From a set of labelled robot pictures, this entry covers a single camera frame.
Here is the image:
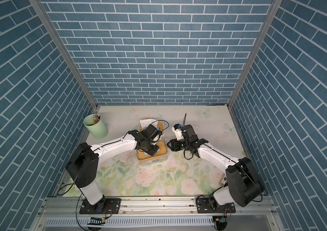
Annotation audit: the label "pens in cup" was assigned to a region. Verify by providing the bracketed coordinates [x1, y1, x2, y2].
[93, 115, 101, 125]

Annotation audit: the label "white tissue box base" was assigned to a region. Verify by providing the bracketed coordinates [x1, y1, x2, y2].
[143, 120, 165, 142]

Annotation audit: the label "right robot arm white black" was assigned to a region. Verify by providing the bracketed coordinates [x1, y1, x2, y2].
[167, 124, 264, 213]

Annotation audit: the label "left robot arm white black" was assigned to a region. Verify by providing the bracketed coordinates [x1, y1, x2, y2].
[65, 124, 162, 214]

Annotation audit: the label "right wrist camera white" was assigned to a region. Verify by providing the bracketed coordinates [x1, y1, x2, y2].
[172, 124, 184, 141]

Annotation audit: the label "small grey box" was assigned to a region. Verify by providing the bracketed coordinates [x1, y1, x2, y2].
[219, 174, 228, 187]

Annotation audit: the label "green circuit board right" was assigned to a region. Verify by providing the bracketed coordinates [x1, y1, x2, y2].
[214, 217, 229, 224]

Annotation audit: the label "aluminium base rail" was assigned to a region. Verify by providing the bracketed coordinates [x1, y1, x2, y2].
[38, 196, 277, 217]

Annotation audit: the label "clear plastic tissue box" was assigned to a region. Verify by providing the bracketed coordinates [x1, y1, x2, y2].
[139, 154, 168, 166]

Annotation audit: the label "green pen cup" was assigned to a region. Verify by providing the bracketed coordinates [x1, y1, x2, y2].
[83, 114, 108, 139]

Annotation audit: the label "dark bamboo lid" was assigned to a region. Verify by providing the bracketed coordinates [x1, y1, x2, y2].
[136, 141, 167, 162]

